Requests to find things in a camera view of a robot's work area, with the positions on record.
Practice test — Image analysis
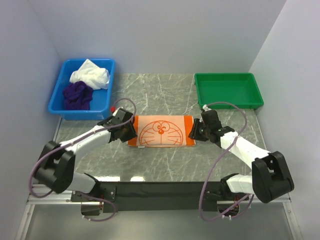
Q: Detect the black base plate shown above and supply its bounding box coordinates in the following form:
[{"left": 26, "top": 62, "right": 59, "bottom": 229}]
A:
[{"left": 70, "top": 181, "right": 246, "bottom": 216}]

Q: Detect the aluminium mounting rail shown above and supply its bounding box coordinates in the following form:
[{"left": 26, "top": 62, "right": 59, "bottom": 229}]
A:
[{"left": 26, "top": 184, "right": 292, "bottom": 205}]

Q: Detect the green plastic tray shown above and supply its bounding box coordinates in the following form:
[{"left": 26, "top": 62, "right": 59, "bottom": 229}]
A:
[{"left": 194, "top": 73, "right": 264, "bottom": 110}]

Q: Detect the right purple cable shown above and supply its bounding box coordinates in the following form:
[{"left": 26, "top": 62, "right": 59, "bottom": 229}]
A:
[{"left": 198, "top": 101, "right": 255, "bottom": 222}]

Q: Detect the orange Doraemon towel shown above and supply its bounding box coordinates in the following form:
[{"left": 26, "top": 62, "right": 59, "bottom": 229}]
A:
[{"left": 127, "top": 115, "right": 196, "bottom": 148}]

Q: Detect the purple towel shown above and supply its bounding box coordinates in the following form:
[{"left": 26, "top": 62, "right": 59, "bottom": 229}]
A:
[{"left": 62, "top": 81, "right": 93, "bottom": 111}]

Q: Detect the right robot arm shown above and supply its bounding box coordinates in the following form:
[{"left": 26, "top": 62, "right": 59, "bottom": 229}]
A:
[{"left": 188, "top": 110, "right": 295, "bottom": 204}]

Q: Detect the blue plastic bin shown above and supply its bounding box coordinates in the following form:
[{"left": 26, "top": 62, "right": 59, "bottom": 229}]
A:
[{"left": 48, "top": 58, "right": 116, "bottom": 120}]

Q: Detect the white towel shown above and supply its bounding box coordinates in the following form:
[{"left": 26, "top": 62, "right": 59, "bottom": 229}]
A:
[{"left": 69, "top": 59, "right": 110, "bottom": 90}]

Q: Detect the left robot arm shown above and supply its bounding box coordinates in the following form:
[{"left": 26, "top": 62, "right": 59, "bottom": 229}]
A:
[{"left": 28, "top": 108, "right": 137, "bottom": 201}]

